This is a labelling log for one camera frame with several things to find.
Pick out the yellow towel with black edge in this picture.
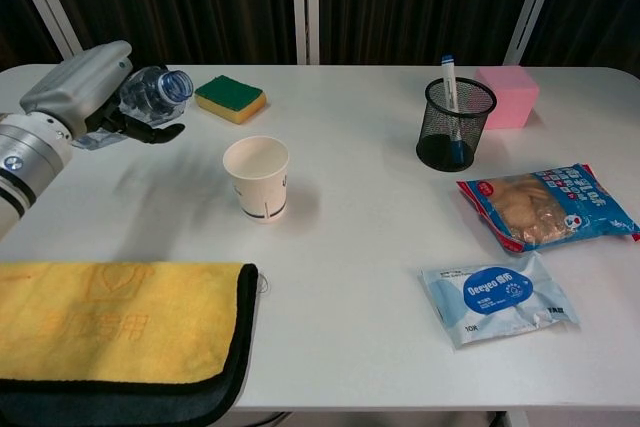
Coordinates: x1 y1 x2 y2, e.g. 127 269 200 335
0 260 260 427

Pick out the transparent plastic water bottle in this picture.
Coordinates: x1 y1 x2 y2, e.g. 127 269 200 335
74 66 195 151

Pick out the white paper cup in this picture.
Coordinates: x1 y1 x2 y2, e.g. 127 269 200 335
222 135 291 224

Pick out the black mesh pen holder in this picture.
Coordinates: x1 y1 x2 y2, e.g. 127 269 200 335
415 76 498 172

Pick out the pink foam cube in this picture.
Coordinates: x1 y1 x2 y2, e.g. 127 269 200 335
473 65 541 130

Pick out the white frame post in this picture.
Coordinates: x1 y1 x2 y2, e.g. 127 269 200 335
291 0 321 66
0 0 84 59
502 0 570 67

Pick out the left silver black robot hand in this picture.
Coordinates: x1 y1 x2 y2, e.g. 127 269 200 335
18 40 186 149

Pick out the blue red snack bag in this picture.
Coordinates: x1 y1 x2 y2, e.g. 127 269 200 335
455 162 640 253

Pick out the green yellow sponge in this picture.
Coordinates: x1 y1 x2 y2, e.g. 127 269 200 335
194 74 267 126

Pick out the blue white wet wipes pack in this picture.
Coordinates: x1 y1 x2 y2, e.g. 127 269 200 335
418 251 581 350

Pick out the white blue marker pen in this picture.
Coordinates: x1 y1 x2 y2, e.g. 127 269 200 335
440 53 467 169

